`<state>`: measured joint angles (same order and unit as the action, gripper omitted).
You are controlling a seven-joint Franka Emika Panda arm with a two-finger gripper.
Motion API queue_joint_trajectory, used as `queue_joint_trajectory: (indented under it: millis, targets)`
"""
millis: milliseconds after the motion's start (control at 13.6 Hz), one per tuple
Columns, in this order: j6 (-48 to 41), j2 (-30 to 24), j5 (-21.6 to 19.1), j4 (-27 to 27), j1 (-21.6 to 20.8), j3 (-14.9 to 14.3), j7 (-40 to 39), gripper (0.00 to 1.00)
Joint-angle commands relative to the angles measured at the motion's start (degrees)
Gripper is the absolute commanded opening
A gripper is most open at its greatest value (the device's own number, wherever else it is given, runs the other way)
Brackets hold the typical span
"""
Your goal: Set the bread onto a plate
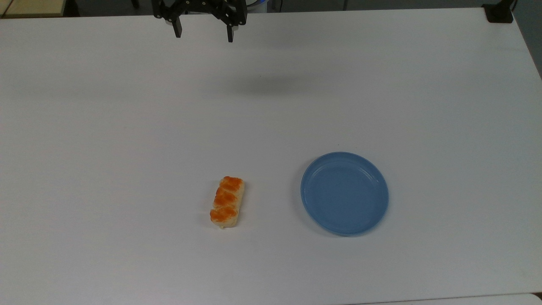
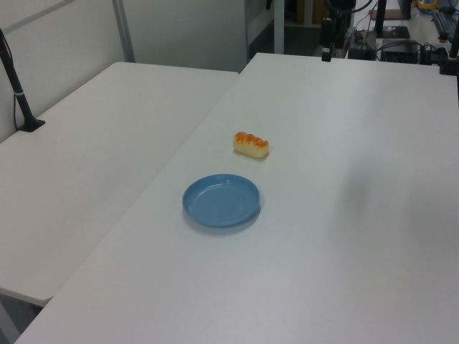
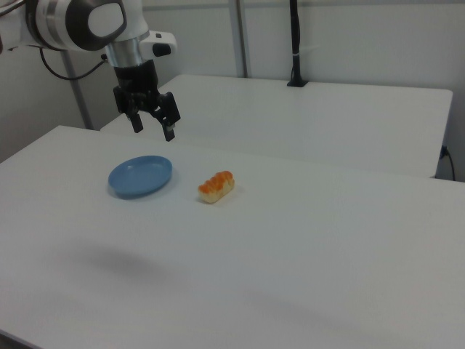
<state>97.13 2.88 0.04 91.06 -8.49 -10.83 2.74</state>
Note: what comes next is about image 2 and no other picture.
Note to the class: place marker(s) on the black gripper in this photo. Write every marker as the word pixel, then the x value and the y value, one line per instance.
pixel 339 5

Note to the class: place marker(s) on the orange-topped bread loaf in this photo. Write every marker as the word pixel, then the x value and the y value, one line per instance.
pixel 251 144

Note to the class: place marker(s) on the blue round plate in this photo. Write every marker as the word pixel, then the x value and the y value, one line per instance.
pixel 221 200

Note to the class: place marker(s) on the small black device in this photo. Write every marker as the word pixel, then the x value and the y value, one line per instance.
pixel 361 48

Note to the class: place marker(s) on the thin black stand pole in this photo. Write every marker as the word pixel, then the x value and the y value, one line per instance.
pixel 380 18

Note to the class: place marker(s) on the grey metal column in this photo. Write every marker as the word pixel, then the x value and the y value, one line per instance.
pixel 279 27

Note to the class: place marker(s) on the brown cardboard sheet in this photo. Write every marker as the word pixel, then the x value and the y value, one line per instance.
pixel 392 14

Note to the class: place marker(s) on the dark flat tray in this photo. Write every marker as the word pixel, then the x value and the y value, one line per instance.
pixel 396 31

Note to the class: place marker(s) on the black electronics box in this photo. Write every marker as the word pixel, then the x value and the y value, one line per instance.
pixel 398 51

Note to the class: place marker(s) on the yellow and blue object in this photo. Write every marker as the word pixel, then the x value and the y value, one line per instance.
pixel 426 3

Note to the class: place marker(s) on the black clamp stand pole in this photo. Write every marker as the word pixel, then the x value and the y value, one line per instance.
pixel 452 46

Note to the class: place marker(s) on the white side table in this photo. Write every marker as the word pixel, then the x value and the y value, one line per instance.
pixel 82 172

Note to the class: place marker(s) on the aluminium profile rail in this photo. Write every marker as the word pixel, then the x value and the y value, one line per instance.
pixel 443 22

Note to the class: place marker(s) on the black camera stand pole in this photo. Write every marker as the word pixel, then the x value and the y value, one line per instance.
pixel 16 89

